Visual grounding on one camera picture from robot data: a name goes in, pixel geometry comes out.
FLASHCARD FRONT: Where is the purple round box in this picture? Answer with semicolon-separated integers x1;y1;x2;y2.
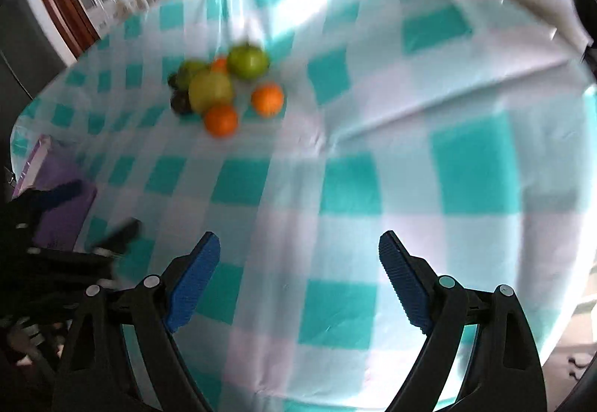
12;135;98;249

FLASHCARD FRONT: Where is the teal white checked tablecloth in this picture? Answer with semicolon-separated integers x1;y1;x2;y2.
9;0;597;412

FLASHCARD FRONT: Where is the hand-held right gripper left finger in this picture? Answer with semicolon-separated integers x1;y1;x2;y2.
51;231;221;412

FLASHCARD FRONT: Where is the green persimmon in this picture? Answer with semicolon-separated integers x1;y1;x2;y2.
227;43;271;81

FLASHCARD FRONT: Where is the brown wooden door frame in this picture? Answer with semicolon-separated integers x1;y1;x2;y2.
30;0;101;60

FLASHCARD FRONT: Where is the dark round fruit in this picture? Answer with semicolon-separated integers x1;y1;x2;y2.
169;90;193;115

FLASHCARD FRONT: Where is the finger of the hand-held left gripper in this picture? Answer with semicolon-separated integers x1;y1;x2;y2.
91;218;143;257
35;180;85;213

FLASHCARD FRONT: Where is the steel refrigerator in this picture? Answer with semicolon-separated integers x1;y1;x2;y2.
0;4;66;107

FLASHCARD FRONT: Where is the green round fruit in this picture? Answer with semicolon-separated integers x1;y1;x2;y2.
176;60;208;88

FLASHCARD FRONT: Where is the yellow-green apple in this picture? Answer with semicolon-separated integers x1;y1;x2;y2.
188;69;235;114

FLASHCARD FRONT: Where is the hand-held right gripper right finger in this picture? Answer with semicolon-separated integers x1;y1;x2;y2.
378;230;547;412

